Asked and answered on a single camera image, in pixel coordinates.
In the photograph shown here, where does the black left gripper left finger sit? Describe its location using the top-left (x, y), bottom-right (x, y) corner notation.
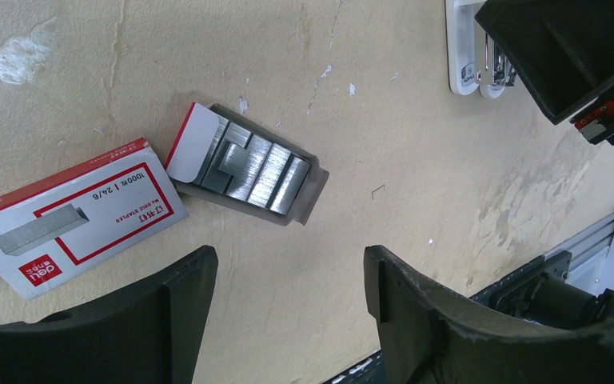
top-left (0, 246), bottom-right (218, 383)

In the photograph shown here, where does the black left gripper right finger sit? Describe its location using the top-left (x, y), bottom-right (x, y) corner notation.
top-left (363, 244), bottom-right (614, 384)

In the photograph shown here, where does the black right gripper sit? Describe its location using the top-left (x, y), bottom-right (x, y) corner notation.
top-left (475, 1), bottom-right (614, 146)

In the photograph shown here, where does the white stapler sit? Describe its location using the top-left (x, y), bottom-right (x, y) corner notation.
top-left (445, 0), bottom-right (517, 99)

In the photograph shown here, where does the red white staple box sleeve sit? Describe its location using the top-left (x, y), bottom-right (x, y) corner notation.
top-left (0, 138), bottom-right (187, 299)

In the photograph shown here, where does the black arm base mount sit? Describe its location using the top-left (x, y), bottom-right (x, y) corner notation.
top-left (322, 250), bottom-right (614, 384)

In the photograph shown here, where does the aluminium rail frame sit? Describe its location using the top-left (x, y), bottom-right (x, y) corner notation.
top-left (544, 212), bottom-right (614, 270)

